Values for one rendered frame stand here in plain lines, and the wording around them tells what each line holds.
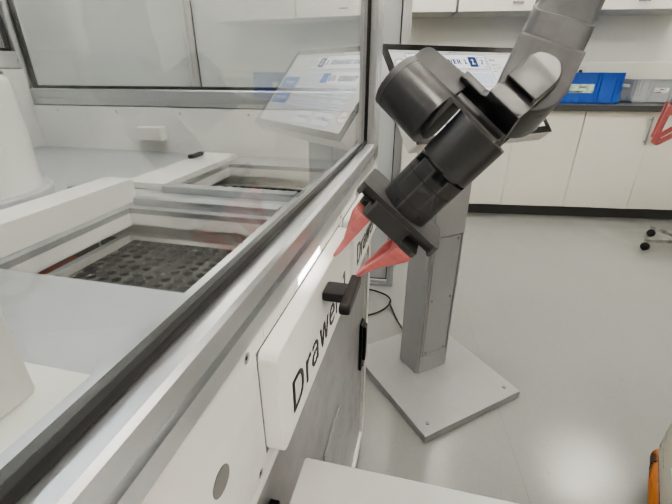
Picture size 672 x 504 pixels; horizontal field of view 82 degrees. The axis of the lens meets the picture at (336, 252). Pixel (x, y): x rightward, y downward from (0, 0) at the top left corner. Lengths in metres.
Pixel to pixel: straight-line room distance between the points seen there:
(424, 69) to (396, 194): 0.12
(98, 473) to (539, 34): 0.43
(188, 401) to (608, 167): 3.73
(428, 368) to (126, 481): 1.51
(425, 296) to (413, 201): 1.07
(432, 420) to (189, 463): 1.29
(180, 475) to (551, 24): 0.44
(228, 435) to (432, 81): 0.34
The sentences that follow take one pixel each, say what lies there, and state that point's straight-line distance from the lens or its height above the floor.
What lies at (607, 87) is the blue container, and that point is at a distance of 3.84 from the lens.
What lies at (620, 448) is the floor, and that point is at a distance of 1.72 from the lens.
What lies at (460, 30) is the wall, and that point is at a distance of 4.05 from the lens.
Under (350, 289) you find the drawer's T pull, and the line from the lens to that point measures 0.43.
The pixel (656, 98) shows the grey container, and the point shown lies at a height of 0.93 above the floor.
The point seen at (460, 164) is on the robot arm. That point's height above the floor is 1.05.
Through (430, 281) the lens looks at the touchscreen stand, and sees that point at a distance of 1.42.
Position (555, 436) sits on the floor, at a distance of 1.65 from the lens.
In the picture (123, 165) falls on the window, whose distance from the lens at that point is 0.20.
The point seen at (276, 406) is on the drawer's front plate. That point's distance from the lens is 0.35.
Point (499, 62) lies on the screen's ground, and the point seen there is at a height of 1.15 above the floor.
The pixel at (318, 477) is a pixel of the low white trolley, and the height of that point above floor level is 0.76.
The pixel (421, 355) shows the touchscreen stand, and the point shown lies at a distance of 1.60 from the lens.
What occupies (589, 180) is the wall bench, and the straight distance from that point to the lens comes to 3.80.
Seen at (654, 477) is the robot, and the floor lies 0.11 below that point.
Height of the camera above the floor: 1.13
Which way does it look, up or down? 25 degrees down
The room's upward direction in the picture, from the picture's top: straight up
